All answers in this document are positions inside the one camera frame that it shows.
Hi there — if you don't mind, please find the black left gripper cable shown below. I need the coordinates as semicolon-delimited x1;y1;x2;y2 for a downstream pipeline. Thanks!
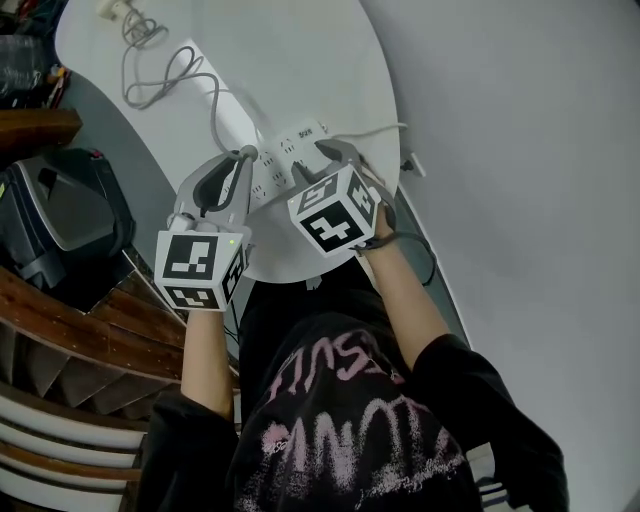
222;304;242;372

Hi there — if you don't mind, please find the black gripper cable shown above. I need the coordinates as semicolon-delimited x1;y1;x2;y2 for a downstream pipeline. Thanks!
352;232;439;288
222;304;242;372

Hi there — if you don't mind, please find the white power strip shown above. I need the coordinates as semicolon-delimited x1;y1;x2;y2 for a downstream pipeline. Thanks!
244;117;334;207

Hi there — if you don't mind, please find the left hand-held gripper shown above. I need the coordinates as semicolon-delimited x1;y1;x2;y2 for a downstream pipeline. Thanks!
153;151;256;314

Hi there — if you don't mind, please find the black and grey machine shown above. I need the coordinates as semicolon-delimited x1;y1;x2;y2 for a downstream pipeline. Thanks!
0;147;137;312

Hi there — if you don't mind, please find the cream hair dryer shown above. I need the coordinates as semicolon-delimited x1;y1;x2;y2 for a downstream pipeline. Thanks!
94;0;134;24

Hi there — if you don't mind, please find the plastic-wrapped pallet load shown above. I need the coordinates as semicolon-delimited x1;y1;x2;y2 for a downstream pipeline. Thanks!
0;34;52;109

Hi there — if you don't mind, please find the white cable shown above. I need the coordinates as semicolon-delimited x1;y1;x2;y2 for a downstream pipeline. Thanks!
327;122;409;142

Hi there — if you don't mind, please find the grey cord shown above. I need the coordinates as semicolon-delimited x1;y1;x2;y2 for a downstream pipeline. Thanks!
121;7;246;154

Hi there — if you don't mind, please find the person's left forearm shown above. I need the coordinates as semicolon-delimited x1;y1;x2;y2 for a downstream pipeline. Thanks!
179;307;237;422

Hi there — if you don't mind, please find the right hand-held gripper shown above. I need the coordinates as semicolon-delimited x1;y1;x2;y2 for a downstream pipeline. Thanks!
287;138;396;259

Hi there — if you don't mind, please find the red and black tool pile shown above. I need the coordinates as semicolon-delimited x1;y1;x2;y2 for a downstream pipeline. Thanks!
14;0;67;32

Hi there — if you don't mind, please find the person's black printed shirt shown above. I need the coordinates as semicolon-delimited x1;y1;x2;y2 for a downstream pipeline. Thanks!
137;259;572;512

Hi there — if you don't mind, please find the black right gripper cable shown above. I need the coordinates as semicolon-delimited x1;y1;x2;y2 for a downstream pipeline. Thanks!
352;232;439;288

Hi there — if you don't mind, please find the person's right forearm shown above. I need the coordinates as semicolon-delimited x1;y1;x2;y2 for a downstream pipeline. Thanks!
357;202;452;374

